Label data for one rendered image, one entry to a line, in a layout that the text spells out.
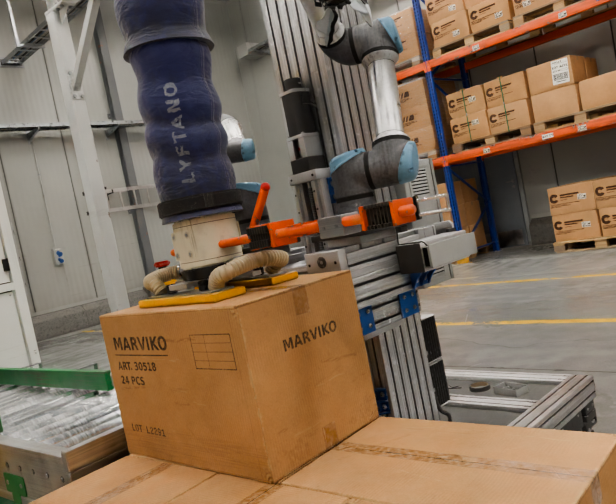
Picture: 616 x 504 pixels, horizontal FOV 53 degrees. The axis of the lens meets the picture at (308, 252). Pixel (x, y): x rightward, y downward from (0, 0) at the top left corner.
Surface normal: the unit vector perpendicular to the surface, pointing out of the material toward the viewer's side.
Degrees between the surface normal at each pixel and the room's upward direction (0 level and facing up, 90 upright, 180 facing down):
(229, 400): 90
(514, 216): 90
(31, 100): 90
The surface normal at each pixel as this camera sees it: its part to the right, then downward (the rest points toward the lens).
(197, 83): 0.56, -0.29
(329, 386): 0.73, -0.11
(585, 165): -0.70, 0.18
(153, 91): -0.33, -0.12
